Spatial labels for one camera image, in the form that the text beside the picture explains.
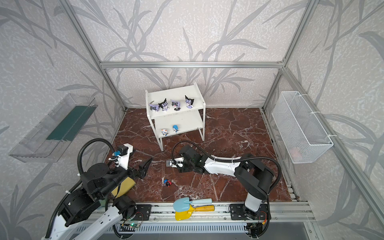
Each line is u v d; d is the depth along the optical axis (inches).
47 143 25.2
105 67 37.0
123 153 20.1
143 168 21.7
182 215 28.8
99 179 17.3
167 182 32.2
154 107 27.8
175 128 33.3
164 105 27.8
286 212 29.9
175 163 28.0
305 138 23.6
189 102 28.2
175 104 27.8
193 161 25.8
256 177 17.7
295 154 28.9
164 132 32.4
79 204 17.1
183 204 29.6
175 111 29.0
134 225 27.7
